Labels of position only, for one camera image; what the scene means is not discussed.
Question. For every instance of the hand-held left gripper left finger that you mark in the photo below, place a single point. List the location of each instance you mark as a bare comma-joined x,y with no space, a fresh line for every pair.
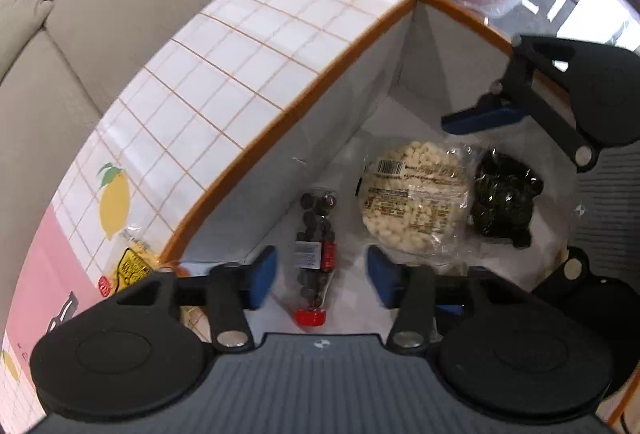
262,276

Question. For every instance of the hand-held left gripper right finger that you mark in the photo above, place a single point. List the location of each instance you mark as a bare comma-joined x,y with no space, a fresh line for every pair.
381,276

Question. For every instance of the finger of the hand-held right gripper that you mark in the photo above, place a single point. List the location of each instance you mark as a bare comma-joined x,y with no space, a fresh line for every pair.
570,266
480,117

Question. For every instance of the chocolate ball packet red cap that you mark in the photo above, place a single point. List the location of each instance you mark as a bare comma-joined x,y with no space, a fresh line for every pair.
315,239

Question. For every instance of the round rice cracker packet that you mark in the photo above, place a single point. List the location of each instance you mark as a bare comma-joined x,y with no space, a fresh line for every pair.
415,199

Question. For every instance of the dark plum packet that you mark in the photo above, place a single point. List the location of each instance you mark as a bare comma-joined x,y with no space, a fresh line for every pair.
505,199

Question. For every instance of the yellow waffle packet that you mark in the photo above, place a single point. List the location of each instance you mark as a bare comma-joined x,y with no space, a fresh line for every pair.
132,264

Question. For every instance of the fabric storage box lemon print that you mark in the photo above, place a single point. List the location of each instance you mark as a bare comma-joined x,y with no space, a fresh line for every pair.
225,63

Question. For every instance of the beige cushion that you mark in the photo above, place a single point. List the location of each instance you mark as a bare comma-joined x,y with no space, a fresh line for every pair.
20,3

